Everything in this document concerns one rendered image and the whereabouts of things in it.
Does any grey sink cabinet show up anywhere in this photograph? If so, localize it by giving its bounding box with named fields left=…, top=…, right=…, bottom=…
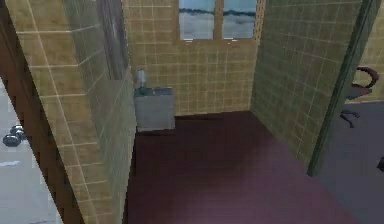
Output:
left=133, top=86, right=176, bottom=132

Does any grey metal faucet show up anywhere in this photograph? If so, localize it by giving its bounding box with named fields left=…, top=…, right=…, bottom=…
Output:
left=134, top=68, right=148, bottom=90

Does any wooden framed window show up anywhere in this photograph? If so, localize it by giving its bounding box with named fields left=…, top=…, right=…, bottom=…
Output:
left=176, top=0, right=266, bottom=43

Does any brown wooden room door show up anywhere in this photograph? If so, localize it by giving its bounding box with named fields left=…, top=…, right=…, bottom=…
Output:
left=0, top=0, right=86, bottom=224

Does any wall mirror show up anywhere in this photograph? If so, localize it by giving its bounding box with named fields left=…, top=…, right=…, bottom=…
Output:
left=95, top=0, right=130, bottom=81

